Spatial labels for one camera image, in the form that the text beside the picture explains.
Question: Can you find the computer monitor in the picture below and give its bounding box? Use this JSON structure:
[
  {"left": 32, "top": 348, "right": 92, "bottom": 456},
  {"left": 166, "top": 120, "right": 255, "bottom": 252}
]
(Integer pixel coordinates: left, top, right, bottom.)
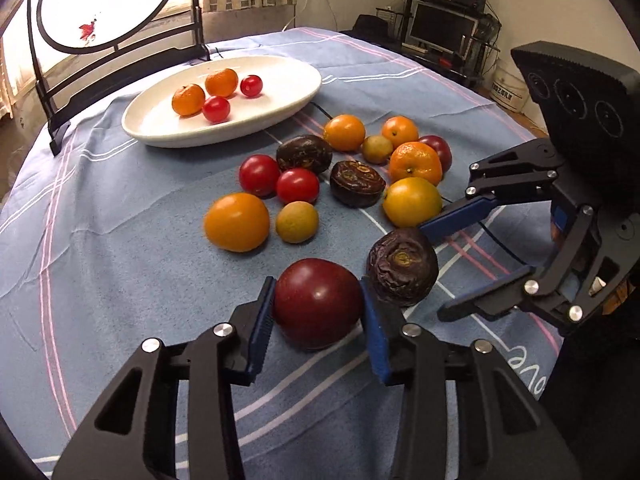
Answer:
[{"left": 406, "top": 0, "right": 478, "bottom": 53}]

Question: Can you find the round orange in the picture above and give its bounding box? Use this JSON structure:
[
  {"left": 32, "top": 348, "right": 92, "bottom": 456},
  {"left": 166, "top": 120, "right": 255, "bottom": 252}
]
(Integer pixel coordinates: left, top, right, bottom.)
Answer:
[
  {"left": 381, "top": 116, "right": 420, "bottom": 149},
  {"left": 323, "top": 114, "right": 367, "bottom": 152}
]

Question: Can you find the large smooth orange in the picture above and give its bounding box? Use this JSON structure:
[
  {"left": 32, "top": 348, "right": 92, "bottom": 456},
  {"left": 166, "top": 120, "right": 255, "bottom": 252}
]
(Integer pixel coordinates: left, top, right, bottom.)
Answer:
[{"left": 203, "top": 192, "right": 271, "bottom": 253}]

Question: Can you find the yellow orange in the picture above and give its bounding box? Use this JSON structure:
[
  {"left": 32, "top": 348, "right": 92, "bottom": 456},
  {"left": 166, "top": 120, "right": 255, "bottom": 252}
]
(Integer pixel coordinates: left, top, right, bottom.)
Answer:
[{"left": 382, "top": 177, "right": 444, "bottom": 228}]

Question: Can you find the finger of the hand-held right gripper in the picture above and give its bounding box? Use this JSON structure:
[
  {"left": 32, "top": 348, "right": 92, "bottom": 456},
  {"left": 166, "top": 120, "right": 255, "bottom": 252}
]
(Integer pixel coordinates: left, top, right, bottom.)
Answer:
[
  {"left": 437, "top": 205, "right": 633, "bottom": 338},
  {"left": 419, "top": 137, "right": 568, "bottom": 246}
]

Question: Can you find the dark red plum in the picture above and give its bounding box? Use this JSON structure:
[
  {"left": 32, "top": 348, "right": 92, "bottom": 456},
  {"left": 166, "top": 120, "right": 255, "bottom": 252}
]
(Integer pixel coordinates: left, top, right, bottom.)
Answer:
[
  {"left": 273, "top": 258, "right": 365, "bottom": 352},
  {"left": 419, "top": 135, "right": 453, "bottom": 173}
]

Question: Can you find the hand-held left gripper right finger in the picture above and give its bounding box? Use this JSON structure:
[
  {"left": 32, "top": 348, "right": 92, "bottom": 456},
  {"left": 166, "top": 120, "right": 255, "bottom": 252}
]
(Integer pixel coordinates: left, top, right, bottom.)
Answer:
[{"left": 359, "top": 276, "right": 583, "bottom": 480}]

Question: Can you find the round painted table screen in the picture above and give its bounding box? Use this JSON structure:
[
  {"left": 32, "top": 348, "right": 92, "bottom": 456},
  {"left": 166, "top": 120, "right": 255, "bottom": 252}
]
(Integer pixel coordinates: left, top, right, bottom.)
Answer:
[{"left": 0, "top": 0, "right": 211, "bottom": 157}]

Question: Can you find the small mandarin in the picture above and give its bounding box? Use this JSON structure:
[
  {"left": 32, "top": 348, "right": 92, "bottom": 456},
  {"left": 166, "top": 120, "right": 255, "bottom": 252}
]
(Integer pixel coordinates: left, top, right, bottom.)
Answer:
[
  {"left": 171, "top": 83, "right": 207, "bottom": 116},
  {"left": 205, "top": 68, "right": 239, "bottom": 99}
]

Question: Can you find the bumpy mandarin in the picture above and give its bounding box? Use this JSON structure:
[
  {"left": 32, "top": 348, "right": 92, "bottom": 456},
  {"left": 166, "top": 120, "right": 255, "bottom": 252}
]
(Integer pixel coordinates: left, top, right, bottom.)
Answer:
[{"left": 388, "top": 142, "right": 444, "bottom": 186}]

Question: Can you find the wrinkled dark passion fruit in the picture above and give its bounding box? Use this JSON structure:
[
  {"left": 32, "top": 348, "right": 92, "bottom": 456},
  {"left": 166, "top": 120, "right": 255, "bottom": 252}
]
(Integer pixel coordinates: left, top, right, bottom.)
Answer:
[
  {"left": 366, "top": 227, "right": 440, "bottom": 307},
  {"left": 329, "top": 160, "right": 387, "bottom": 208}
]

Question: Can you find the white plastic bucket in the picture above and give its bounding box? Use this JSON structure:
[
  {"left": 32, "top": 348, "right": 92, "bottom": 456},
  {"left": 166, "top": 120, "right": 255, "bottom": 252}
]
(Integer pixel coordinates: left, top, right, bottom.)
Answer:
[{"left": 487, "top": 57, "right": 531, "bottom": 113}]

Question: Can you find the smooth dark passion fruit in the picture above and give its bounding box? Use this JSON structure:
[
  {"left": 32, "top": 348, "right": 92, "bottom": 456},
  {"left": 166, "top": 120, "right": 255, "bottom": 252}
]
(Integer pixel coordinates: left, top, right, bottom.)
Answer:
[{"left": 276, "top": 135, "right": 333, "bottom": 174}]

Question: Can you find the white oval plate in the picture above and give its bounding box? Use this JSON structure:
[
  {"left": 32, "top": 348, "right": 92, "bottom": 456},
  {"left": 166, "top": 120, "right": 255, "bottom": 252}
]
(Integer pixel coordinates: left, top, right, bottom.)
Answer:
[{"left": 121, "top": 56, "right": 322, "bottom": 149}]

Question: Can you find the black hat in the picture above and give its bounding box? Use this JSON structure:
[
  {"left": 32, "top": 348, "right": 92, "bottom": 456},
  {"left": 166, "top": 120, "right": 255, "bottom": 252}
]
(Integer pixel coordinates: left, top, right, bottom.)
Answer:
[{"left": 352, "top": 14, "right": 398, "bottom": 36}]

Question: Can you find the tan longan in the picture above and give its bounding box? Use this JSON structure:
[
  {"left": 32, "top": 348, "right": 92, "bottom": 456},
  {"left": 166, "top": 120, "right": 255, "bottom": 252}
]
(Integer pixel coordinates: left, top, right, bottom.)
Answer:
[
  {"left": 361, "top": 135, "right": 394, "bottom": 165},
  {"left": 275, "top": 201, "right": 320, "bottom": 244}
]

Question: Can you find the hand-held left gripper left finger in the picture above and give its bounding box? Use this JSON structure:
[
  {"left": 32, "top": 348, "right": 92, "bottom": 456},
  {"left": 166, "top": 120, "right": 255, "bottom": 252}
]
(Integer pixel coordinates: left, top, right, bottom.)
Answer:
[{"left": 52, "top": 276, "right": 278, "bottom": 480}]

